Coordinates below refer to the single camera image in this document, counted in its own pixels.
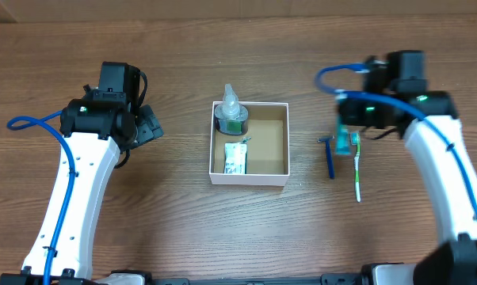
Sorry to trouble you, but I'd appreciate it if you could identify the green white toothbrush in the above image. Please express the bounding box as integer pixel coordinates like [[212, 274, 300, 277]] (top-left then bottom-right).
[[350, 132, 361, 203]]

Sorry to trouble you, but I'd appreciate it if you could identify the Colgate toothpaste tube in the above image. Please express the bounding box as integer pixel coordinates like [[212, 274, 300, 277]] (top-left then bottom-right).
[[335, 122, 351, 155]]

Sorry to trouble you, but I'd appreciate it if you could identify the blue disposable razor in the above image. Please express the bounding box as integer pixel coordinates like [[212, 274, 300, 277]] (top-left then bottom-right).
[[317, 136, 335, 179]]

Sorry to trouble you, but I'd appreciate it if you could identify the green white packet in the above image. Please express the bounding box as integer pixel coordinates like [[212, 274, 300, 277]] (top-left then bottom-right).
[[223, 137, 251, 175]]

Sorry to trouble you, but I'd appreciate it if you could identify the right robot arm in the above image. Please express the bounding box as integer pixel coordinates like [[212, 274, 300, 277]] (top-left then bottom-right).
[[337, 90, 477, 284]]

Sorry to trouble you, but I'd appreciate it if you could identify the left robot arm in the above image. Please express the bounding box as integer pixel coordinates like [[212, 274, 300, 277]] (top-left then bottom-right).
[[0, 89, 163, 284]]

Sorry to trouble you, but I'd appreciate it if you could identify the open cardboard box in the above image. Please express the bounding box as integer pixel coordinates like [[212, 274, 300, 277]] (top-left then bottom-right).
[[208, 101, 290, 187]]

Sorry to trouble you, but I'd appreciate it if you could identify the right blue cable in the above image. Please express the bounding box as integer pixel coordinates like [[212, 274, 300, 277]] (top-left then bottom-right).
[[313, 63, 477, 238]]

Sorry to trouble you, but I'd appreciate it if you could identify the blue cable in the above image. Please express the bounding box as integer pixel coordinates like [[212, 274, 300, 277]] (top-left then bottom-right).
[[313, 63, 477, 238], [6, 110, 78, 285]]

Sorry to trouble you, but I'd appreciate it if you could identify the left blue cable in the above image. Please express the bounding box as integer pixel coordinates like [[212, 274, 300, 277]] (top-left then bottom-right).
[[6, 110, 78, 285]]

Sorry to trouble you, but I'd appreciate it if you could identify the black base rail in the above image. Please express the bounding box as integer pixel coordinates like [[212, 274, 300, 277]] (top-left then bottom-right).
[[94, 270, 372, 285]]

